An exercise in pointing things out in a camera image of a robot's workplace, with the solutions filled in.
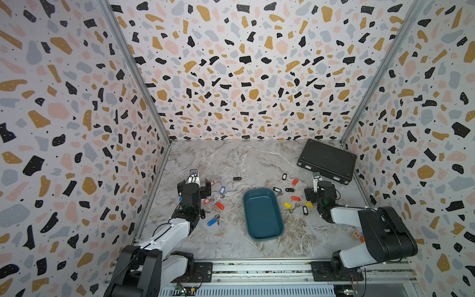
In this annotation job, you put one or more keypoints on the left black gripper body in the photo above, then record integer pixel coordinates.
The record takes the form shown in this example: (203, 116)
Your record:
(202, 190)

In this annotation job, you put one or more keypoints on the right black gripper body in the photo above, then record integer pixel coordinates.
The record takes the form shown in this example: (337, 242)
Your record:
(313, 197)

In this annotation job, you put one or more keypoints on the solid blue tag key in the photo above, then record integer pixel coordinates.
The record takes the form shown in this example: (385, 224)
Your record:
(214, 220)

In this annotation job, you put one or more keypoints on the white black tag key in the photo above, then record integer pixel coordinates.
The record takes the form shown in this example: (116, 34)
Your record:
(278, 191)

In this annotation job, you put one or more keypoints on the teal plastic storage box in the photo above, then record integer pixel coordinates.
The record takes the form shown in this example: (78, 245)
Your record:
(262, 213)

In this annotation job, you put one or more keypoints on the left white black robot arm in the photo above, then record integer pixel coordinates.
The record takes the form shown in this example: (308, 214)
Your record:
(143, 270)

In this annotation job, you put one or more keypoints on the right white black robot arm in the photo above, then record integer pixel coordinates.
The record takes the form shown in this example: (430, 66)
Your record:
(386, 237)

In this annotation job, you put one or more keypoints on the black hard case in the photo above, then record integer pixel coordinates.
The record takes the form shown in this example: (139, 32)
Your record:
(329, 161)

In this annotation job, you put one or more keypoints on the small wooden number block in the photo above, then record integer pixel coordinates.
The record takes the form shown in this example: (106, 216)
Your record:
(355, 235)

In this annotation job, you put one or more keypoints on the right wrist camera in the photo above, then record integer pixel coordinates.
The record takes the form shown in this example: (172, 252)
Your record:
(316, 179)

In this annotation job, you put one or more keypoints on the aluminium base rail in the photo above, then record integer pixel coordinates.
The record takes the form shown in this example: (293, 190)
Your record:
(292, 277)

